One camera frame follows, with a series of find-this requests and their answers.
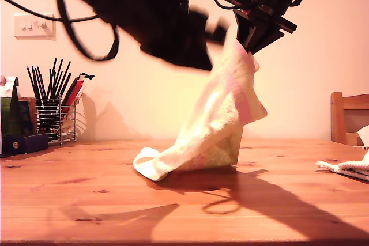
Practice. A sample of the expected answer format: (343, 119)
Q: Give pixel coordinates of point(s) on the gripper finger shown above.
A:
(184, 50)

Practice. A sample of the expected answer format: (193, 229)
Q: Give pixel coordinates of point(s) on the white pink-striped tea towel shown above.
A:
(219, 119)

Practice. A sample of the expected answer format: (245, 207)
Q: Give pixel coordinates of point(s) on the cream terry tea towel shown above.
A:
(351, 168)

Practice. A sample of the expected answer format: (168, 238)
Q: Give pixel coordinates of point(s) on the wooden chair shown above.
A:
(335, 119)

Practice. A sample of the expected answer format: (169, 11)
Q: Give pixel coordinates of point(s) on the black drinking straw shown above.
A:
(57, 79)
(66, 84)
(37, 82)
(32, 83)
(41, 83)
(64, 79)
(51, 79)

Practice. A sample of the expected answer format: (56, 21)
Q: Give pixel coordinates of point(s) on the dark box with round logo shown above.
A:
(26, 144)

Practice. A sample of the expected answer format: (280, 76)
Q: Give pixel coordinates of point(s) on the green white paper bag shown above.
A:
(11, 119)

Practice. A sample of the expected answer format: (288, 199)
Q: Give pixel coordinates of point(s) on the white light switch plate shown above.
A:
(33, 25)

